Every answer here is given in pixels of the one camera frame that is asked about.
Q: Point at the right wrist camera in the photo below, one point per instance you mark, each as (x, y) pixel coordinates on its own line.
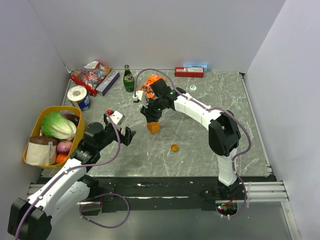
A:
(141, 97)

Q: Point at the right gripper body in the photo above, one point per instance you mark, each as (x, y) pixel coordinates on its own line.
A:
(157, 103)

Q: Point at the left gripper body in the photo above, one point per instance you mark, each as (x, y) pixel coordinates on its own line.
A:
(109, 135)

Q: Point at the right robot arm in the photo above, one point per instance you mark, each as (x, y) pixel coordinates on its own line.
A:
(223, 131)

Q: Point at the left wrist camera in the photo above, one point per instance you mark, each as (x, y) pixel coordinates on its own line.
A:
(116, 116)

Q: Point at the red flat box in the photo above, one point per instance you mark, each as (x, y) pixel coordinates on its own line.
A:
(189, 72)

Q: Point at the red onion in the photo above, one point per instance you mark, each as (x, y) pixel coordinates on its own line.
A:
(64, 147)

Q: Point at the orange juice bottle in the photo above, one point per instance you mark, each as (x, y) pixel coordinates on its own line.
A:
(153, 127)

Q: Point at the orange fruit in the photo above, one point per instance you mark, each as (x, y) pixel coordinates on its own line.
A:
(61, 157)

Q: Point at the white purple box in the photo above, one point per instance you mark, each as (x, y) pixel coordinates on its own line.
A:
(108, 82)

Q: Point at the red snack bag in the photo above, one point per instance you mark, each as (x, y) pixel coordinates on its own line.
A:
(91, 76)

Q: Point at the yellow basket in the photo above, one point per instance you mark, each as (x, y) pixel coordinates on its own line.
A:
(38, 126)

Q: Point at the plastic cabbage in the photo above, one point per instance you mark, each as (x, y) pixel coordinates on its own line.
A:
(58, 126)

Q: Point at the blue flat box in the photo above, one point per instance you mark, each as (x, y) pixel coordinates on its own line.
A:
(205, 67)

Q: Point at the orange bottle cap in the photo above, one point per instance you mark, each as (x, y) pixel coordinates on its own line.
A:
(174, 148)

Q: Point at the dark purple eggplant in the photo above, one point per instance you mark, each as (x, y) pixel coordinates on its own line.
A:
(73, 118)

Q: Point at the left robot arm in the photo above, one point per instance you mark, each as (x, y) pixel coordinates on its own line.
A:
(33, 218)

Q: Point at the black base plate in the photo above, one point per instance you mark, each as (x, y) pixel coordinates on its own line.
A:
(160, 193)

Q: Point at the orange snack box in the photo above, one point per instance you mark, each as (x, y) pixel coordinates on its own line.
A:
(146, 87)

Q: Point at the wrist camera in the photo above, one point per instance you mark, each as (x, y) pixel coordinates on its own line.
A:
(141, 97)
(116, 116)

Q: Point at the brown paper bag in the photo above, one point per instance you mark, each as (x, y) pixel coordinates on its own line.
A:
(41, 151)

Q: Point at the white green bottle cap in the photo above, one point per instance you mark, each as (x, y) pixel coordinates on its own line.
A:
(193, 88)

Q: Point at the toilet paper roll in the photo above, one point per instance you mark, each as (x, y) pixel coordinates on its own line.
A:
(79, 97)

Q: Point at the green glass bottle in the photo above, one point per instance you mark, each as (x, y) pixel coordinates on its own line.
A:
(128, 79)

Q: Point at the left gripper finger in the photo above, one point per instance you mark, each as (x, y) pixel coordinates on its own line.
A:
(106, 119)
(128, 136)

